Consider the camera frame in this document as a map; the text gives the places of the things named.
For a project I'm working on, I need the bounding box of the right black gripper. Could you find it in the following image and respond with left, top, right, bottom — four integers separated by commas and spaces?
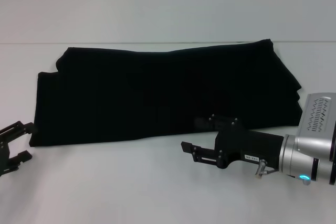
180, 113, 286, 170

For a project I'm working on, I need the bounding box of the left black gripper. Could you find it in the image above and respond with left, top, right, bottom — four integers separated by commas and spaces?
0, 120, 38, 178

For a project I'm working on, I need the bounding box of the black shirt with FREE print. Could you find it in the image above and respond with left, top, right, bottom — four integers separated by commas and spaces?
28, 39, 302, 147

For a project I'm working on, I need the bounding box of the silver plug with grey cable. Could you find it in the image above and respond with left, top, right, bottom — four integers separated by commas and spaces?
254, 161, 279, 180

